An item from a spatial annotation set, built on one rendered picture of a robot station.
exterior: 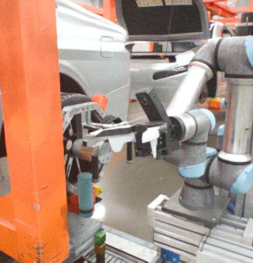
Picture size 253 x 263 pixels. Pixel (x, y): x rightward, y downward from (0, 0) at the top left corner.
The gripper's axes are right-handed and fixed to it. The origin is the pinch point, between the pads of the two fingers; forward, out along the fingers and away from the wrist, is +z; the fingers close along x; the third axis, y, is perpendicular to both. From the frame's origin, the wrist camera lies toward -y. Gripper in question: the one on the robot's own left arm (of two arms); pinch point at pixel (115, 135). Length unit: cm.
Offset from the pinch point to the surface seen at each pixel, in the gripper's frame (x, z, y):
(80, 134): 99, -57, 16
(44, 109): 52, -12, -4
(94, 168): 74, -47, 31
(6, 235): 81, 1, 50
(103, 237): 48, -28, 53
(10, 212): 78, -2, 39
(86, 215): 89, -48, 62
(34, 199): 56, -4, 29
